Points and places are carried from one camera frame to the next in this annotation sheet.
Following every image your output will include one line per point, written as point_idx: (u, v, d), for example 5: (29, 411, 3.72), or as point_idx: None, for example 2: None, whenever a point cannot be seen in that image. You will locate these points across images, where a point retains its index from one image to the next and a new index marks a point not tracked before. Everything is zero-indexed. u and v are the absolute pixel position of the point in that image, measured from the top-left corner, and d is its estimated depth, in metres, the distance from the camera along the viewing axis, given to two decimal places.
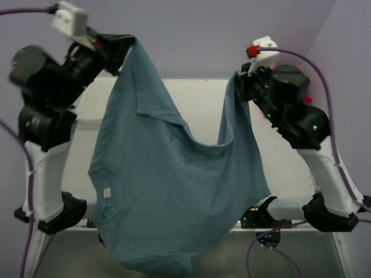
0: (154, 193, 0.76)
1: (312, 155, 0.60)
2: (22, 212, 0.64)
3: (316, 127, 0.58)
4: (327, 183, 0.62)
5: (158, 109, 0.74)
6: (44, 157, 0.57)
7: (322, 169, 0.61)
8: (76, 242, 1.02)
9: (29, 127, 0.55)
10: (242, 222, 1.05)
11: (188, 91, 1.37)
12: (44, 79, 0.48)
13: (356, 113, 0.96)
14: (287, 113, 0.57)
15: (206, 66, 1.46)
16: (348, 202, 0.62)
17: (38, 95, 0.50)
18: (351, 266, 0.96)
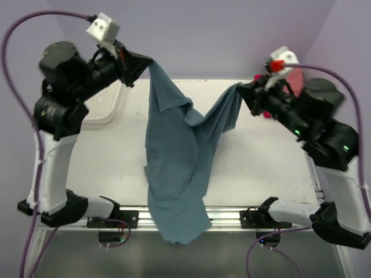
0: (175, 161, 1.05)
1: (338, 176, 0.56)
2: (26, 204, 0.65)
3: (348, 147, 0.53)
4: (348, 202, 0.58)
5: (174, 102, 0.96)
6: (56, 146, 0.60)
7: (345, 187, 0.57)
8: (76, 243, 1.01)
9: (44, 116, 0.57)
10: (242, 222, 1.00)
11: (187, 91, 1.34)
12: (69, 69, 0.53)
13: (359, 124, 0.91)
14: (319, 130, 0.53)
15: (206, 66, 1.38)
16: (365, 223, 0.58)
17: (61, 84, 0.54)
18: (349, 267, 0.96)
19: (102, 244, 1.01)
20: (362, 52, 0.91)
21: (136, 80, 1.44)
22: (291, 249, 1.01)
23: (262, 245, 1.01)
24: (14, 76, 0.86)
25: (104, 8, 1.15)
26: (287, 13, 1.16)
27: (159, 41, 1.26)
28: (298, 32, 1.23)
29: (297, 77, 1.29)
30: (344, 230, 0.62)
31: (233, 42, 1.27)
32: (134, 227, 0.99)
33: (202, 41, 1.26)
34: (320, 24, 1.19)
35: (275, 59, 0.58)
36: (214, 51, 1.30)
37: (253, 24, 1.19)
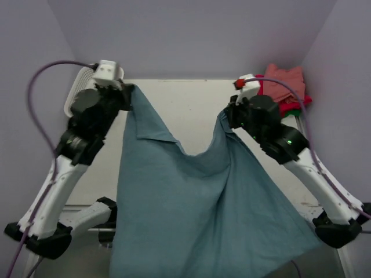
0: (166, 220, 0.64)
1: (295, 167, 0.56)
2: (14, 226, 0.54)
3: (291, 141, 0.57)
4: (318, 188, 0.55)
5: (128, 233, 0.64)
6: (71, 170, 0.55)
7: (310, 180, 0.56)
8: (77, 241, 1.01)
9: (69, 144, 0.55)
10: None
11: (188, 91, 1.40)
12: (94, 114, 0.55)
13: (363, 128, 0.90)
14: (265, 133, 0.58)
15: (206, 66, 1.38)
16: (346, 212, 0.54)
17: (80, 123, 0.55)
18: (351, 267, 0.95)
19: (102, 244, 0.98)
20: (363, 52, 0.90)
21: (136, 80, 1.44)
22: None
23: None
24: (12, 77, 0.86)
25: (102, 10, 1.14)
26: (288, 13, 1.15)
27: (158, 41, 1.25)
28: (298, 32, 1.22)
29: (297, 77, 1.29)
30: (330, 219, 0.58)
31: (233, 42, 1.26)
32: None
33: (201, 40, 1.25)
34: (321, 24, 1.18)
35: (242, 78, 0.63)
36: (214, 51, 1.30)
37: (253, 24, 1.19)
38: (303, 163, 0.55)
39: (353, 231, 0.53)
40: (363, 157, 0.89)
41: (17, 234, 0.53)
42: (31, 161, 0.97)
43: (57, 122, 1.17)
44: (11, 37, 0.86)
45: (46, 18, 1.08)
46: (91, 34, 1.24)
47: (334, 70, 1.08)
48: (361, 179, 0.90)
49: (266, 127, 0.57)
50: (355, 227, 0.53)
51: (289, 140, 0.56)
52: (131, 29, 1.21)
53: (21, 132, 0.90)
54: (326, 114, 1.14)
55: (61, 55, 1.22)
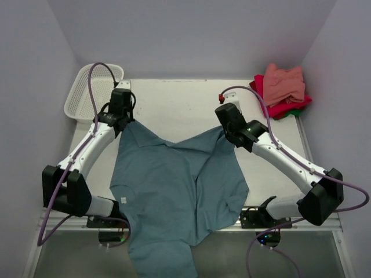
0: (161, 197, 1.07)
1: (258, 147, 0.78)
2: (51, 171, 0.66)
3: (251, 128, 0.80)
4: (280, 161, 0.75)
5: (133, 208, 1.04)
6: (108, 130, 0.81)
7: (274, 157, 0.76)
8: (76, 241, 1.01)
9: (105, 116, 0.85)
10: (242, 222, 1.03)
11: (188, 91, 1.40)
12: (116, 108, 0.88)
13: (362, 128, 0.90)
14: (234, 126, 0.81)
15: (206, 66, 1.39)
16: (305, 176, 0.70)
17: (116, 106, 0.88)
18: (350, 267, 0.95)
19: (102, 244, 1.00)
20: (363, 52, 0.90)
21: (137, 80, 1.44)
22: (291, 249, 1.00)
23: (262, 245, 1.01)
24: (12, 77, 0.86)
25: (101, 11, 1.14)
26: (288, 13, 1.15)
27: (158, 41, 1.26)
28: (298, 32, 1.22)
29: (297, 77, 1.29)
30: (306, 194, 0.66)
31: (233, 42, 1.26)
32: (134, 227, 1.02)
33: (201, 40, 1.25)
34: (321, 24, 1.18)
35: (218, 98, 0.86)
36: (214, 51, 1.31)
37: (253, 24, 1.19)
38: (263, 143, 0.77)
39: (319, 194, 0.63)
40: (363, 157, 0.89)
41: (54, 175, 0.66)
42: (32, 162, 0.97)
43: (58, 123, 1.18)
44: (11, 38, 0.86)
45: (46, 18, 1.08)
46: (91, 34, 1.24)
47: (333, 70, 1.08)
48: (361, 178, 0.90)
49: (233, 121, 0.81)
50: (320, 190, 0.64)
51: (249, 128, 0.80)
52: (130, 30, 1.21)
53: (21, 132, 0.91)
54: (326, 114, 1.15)
55: (62, 55, 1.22)
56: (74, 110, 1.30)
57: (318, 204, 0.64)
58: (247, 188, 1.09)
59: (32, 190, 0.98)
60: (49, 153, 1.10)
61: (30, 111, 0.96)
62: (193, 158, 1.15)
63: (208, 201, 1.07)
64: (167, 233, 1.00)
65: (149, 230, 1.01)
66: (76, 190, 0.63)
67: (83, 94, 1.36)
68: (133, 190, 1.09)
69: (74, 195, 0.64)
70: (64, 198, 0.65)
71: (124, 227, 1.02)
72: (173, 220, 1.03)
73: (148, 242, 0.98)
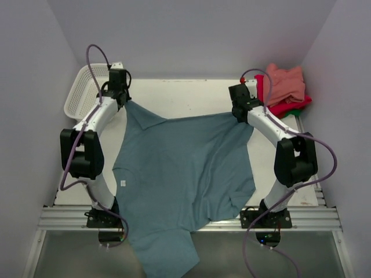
0: (161, 184, 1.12)
1: (250, 116, 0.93)
2: (68, 132, 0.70)
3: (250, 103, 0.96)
4: (264, 125, 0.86)
5: (132, 193, 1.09)
6: (111, 102, 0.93)
7: (260, 122, 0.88)
8: (76, 241, 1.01)
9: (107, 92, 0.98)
10: (242, 222, 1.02)
11: (188, 91, 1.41)
12: (115, 84, 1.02)
13: (362, 129, 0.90)
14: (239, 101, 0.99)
15: (206, 67, 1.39)
16: (279, 134, 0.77)
17: (115, 83, 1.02)
18: (350, 266, 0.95)
19: (102, 244, 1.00)
20: (363, 53, 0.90)
21: (137, 80, 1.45)
22: (291, 249, 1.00)
23: (262, 245, 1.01)
24: (11, 77, 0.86)
25: (102, 11, 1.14)
26: (288, 14, 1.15)
27: (158, 42, 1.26)
28: (298, 32, 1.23)
29: (298, 77, 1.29)
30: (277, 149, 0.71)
31: (233, 42, 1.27)
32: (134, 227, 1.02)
33: (202, 41, 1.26)
34: (321, 24, 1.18)
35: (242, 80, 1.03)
36: (214, 51, 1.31)
37: (253, 24, 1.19)
38: (255, 112, 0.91)
39: (286, 146, 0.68)
40: (362, 157, 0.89)
41: (71, 137, 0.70)
42: (32, 161, 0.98)
43: (58, 123, 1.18)
44: (11, 39, 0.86)
45: (45, 18, 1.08)
46: (91, 35, 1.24)
47: (333, 70, 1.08)
48: (360, 179, 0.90)
49: (239, 98, 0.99)
50: (288, 143, 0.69)
51: (248, 103, 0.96)
52: (131, 30, 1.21)
53: (21, 132, 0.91)
54: (325, 114, 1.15)
55: (62, 55, 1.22)
56: (74, 110, 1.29)
57: (286, 157, 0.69)
58: (253, 187, 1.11)
59: (32, 190, 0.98)
60: (50, 153, 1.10)
61: (30, 112, 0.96)
62: (196, 149, 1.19)
63: (212, 194, 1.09)
64: (167, 222, 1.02)
65: (150, 218, 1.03)
66: (94, 146, 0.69)
67: (83, 94, 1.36)
68: (134, 176, 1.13)
69: (92, 152, 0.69)
70: (81, 158, 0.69)
71: (124, 227, 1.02)
72: (171, 208, 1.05)
73: (147, 233, 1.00)
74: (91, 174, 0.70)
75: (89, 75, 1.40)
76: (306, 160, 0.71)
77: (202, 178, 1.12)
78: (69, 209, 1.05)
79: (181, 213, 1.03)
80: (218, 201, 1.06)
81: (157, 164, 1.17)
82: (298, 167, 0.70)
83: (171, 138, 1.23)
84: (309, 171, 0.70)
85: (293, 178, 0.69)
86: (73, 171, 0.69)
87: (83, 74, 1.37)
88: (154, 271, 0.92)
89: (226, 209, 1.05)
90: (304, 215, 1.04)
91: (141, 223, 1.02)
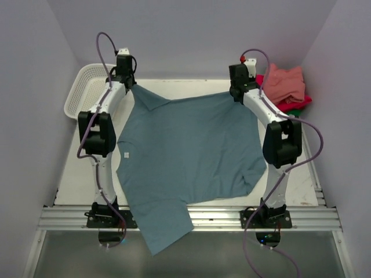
0: (163, 158, 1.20)
1: (246, 97, 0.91)
2: (84, 114, 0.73)
3: (247, 85, 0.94)
4: (258, 108, 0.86)
5: (134, 164, 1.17)
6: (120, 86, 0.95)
7: (253, 104, 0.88)
8: (76, 241, 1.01)
9: (115, 78, 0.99)
10: (242, 222, 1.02)
11: (188, 91, 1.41)
12: (123, 70, 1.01)
13: (362, 129, 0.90)
14: (237, 81, 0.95)
15: (206, 67, 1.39)
16: (270, 118, 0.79)
17: (122, 68, 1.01)
18: (350, 266, 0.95)
19: (102, 244, 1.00)
20: (363, 54, 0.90)
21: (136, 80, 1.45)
22: (291, 249, 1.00)
23: (262, 245, 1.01)
24: (11, 77, 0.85)
25: (102, 12, 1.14)
26: (287, 14, 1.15)
27: (158, 42, 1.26)
28: (298, 32, 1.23)
29: (297, 77, 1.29)
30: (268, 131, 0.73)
31: (233, 43, 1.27)
32: (134, 227, 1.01)
33: (201, 41, 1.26)
34: (321, 24, 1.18)
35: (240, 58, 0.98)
36: (213, 51, 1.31)
37: (253, 24, 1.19)
38: (250, 94, 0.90)
39: (275, 130, 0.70)
40: (362, 157, 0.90)
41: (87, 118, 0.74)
42: (32, 162, 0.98)
43: (58, 123, 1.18)
44: (11, 39, 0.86)
45: (45, 19, 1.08)
46: (91, 35, 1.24)
47: (333, 70, 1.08)
48: (360, 179, 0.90)
49: (237, 78, 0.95)
50: (277, 127, 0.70)
51: (246, 84, 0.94)
52: (130, 31, 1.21)
53: (21, 132, 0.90)
54: (325, 114, 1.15)
55: (61, 55, 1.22)
56: (74, 110, 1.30)
57: (274, 139, 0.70)
58: (265, 165, 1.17)
59: (32, 191, 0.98)
60: (50, 153, 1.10)
61: (31, 112, 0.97)
62: (197, 128, 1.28)
63: (225, 172, 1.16)
64: (166, 193, 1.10)
65: (151, 189, 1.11)
66: (108, 127, 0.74)
67: (83, 95, 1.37)
68: (137, 150, 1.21)
69: (107, 131, 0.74)
70: (96, 137, 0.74)
71: (124, 227, 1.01)
72: (172, 180, 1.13)
73: (148, 201, 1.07)
74: (104, 152, 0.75)
75: (90, 75, 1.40)
76: (292, 142, 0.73)
77: (210, 157, 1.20)
78: (69, 209, 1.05)
79: (182, 185, 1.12)
80: (232, 179, 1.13)
81: (160, 141, 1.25)
82: (284, 149, 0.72)
83: (174, 118, 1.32)
84: (294, 153, 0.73)
85: (278, 158, 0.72)
86: (88, 147, 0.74)
87: (83, 74, 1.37)
88: (150, 235, 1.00)
89: (240, 186, 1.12)
90: (304, 215, 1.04)
91: (142, 193, 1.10)
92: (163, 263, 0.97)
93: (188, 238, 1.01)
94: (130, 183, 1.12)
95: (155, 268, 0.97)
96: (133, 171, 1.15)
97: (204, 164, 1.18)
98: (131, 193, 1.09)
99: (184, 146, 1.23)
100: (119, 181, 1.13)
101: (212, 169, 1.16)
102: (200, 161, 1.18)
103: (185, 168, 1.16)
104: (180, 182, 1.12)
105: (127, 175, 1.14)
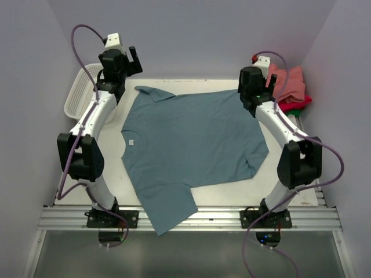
0: (167, 145, 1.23)
1: (258, 110, 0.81)
2: (65, 138, 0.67)
3: (259, 97, 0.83)
4: (272, 125, 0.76)
5: (139, 150, 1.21)
6: (109, 96, 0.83)
7: (268, 119, 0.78)
8: (76, 241, 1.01)
9: (104, 85, 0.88)
10: (242, 222, 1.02)
11: (188, 91, 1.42)
12: (112, 75, 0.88)
13: (361, 129, 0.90)
14: (250, 90, 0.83)
15: (206, 67, 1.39)
16: (287, 136, 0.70)
17: (109, 70, 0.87)
18: (350, 267, 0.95)
19: (102, 244, 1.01)
20: (363, 55, 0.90)
21: (137, 80, 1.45)
22: (291, 250, 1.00)
23: (262, 245, 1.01)
24: (10, 76, 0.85)
25: (102, 13, 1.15)
26: (287, 14, 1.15)
27: (159, 43, 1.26)
28: (298, 32, 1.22)
29: (297, 77, 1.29)
30: (285, 153, 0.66)
31: (233, 43, 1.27)
32: (134, 227, 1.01)
33: (202, 42, 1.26)
34: (321, 24, 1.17)
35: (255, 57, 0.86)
36: (213, 51, 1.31)
37: (253, 25, 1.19)
38: (264, 108, 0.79)
39: (293, 150, 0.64)
40: (362, 158, 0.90)
41: (69, 142, 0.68)
42: (33, 163, 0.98)
43: (57, 123, 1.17)
44: (12, 40, 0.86)
45: (46, 19, 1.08)
46: (92, 36, 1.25)
47: (333, 70, 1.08)
48: (361, 179, 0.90)
49: (250, 87, 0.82)
50: (295, 147, 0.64)
51: (259, 97, 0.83)
52: (131, 32, 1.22)
53: (21, 133, 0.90)
54: (325, 114, 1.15)
55: (61, 54, 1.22)
56: (74, 110, 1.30)
57: (293, 161, 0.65)
58: (266, 149, 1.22)
59: (31, 191, 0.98)
60: (50, 154, 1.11)
61: (31, 112, 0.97)
62: (200, 117, 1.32)
63: (229, 156, 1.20)
64: (169, 177, 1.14)
65: (156, 172, 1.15)
66: (92, 151, 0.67)
67: (83, 94, 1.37)
68: (141, 136, 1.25)
69: (90, 156, 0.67)
70: (80, 161, 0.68)
71: (124, 227, 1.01)
72: (176, 166, 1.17)
73: (152, 185, 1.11)
74: (90, 176, 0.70)
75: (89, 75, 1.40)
76: (311, 163, 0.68)
77: (212, 143, 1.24)
78: (69, 209, 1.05)
79: (185, 170, 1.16)
80: (236, 163, 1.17)
81: (163, 129, 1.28)
82: (302, 170, 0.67)
83: (175, 107, 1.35)
84: (312, 175, 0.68)
85: (294, 180, 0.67)
86: (73, 173, 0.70)
87: (83, 74, 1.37)
88: (155, 216, 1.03)
89: (245, 169, 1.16)
90: (305, 215, 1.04)
91: (146, 178, 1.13)
92: (163, 263, 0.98)
93: (187, 238, 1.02)
94: (133, 169, 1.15)
95: (155, 268, 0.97)
96: (137, 158, 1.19)
97: (208, 150, 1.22)
98: (135, 178, 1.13)
99: (187, 135, 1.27)
100: (124, 165, 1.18)
101: (216, 156, 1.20)
102: (204, 149, 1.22)
103: (188, 155, 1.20)
104: (184, 167, 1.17)
105: (132, 161, 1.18)
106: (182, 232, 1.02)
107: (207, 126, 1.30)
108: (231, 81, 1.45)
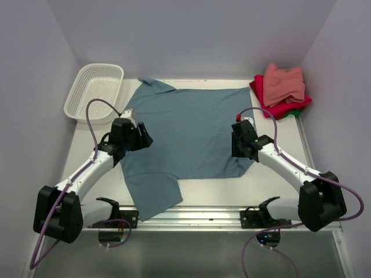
0: (162, 135, 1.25)
1: (261, 155, 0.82)
2: (47, 192, 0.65)
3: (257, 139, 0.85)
4: (280, 167, 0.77)
5: None
6: (107, 157, 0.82)
7: (273, 161, 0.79)
8: (76, 241, 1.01)
9: (105, 146, 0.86)
10: (242, 222, 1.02)
11: None
12: (116, 137, 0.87)
13: (361, 130, 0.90)
14: (246, 139, 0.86)
15: (206, 68, 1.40)
16: (299, 176, 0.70)
17: (117, 132, 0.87)
18: (351, 267, 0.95)
19: (102, 244, 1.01)
20: (362, 56, 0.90)
21: (137, 80, 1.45)
22: (291, 249, 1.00)
23: (262, 245, 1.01)
24: (8, 77, 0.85)
25: (102, 14, 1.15)
26: (286, 15, 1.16)
27: (159, 43, 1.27)
28: (298, 32, 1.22)
29: (298, 77, 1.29)
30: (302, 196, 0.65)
31: (233, 44, 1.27)
32: (134, 227, 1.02)
33: (202, 43, 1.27)
34: (322, 23, 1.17)
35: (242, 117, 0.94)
36: (213, 52, 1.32)
37: (253, 25, 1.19)
38: (266, 150, 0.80)
39: (311, 193, 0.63)
40: (362, 158, 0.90)
41: (50, 196, 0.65)
42: (33, 164, 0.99)
43: (57, 123, 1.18)
44: (11, 43, 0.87)
45: (46, 21, 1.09)
46: (93, 37, 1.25)
47: (333, 70, 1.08)
48: (361, 180, 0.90)
49: (244, 135, 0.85)
50: (313, 188, 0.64)
51: (257, 140, 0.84)
52: (131, 32, 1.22)
53: (21, 135, 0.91)
54: (325, 114, 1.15)
55: (61, 55, 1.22)
56: (74, 110, 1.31)
57: (313, 202, 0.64)
58: None
59: (31, 191, 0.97)
60: (50, 154, 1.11)
61: (30, 112, 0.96)
62: (198, 110, 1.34)
63: (220, 152, 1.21)
64: (160, 167, 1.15)
65: (146, 163, 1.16)
66: (71, 213, 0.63)
67: (83, 94, 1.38)
68: None
69: (68, 217, 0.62)
70: (55, 222, 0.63)
71: (124, 227, 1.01)
72: (166, 158, 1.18)
73: (141, 174, 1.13)
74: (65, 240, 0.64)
75: (89, 75, 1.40)
76: (333, 201, 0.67)
77: (206, 138, 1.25)
78: None
79: (174, 161, 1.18)
80: (226, 160, 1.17)
81: (159, 122, 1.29)
82: (326, 212, 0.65)
83: (175, 100, 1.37)
84: (337, 214, 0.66)
85: (323, 223, 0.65)
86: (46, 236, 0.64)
87: (83, 74, 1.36)
88: (142, 205, 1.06)
89: (234, 168, 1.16)
90: None
91: (137, 167, 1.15)
92: (164, 263, 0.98)
93: (188, 238, 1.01)
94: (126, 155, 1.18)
95: (155, 268, 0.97)
96: None
97: (200, 144, 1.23)
98: (127, 164, 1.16)
99: (182, 127, 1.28)
100: None
101: (207, 150, 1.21)
102: (197, 142, 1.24)
103: (179, 147, 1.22)
104: (174, 161, 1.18)
105: None
106: (182, 232, 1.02)
107: (203, 120, 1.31)
108: (231, 81, 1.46)
